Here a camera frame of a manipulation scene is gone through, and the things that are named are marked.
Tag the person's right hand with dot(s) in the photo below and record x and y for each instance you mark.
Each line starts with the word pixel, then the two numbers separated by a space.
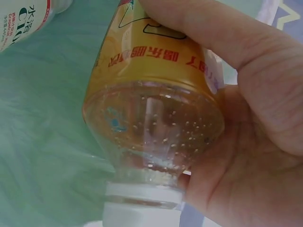
pixel 255 132

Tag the yellow label plastic bottle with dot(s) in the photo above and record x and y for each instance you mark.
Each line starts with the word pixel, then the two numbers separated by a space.
pixel 151 94

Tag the white label drink bottle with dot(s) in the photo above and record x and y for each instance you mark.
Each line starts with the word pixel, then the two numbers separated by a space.
pixel 26 21

